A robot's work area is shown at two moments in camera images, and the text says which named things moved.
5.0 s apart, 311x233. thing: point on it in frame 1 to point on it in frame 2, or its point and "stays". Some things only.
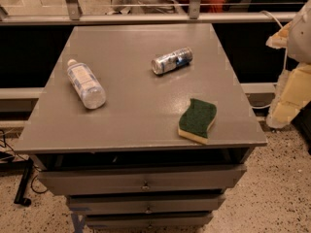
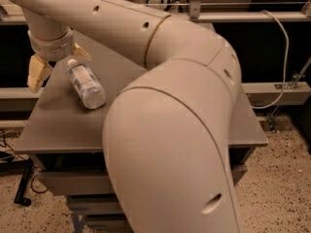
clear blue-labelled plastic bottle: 86,83 stays
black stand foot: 19,198 stays
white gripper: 301,38 to 54,49
